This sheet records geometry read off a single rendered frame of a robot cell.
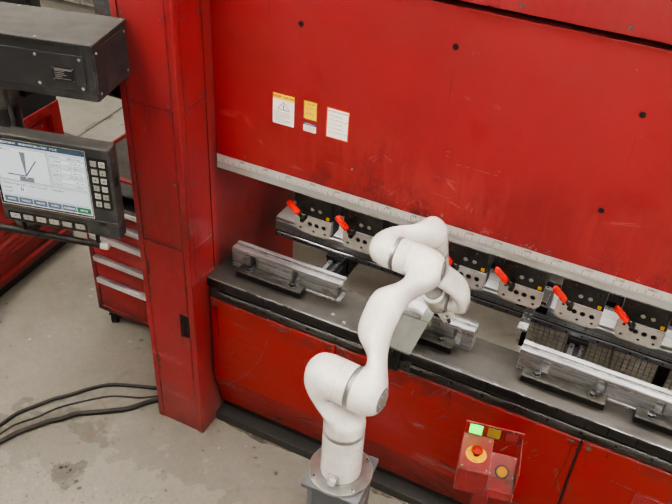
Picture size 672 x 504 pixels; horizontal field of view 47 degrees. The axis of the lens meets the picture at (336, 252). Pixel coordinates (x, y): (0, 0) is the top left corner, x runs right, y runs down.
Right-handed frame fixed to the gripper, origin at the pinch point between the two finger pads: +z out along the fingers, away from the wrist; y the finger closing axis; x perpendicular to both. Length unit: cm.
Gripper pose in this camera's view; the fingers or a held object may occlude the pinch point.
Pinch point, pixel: (444, 312)
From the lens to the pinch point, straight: 283.9
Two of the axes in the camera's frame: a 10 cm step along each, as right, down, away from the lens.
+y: -4.1, -8.3, 3.8
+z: 2.5, 3.0, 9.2
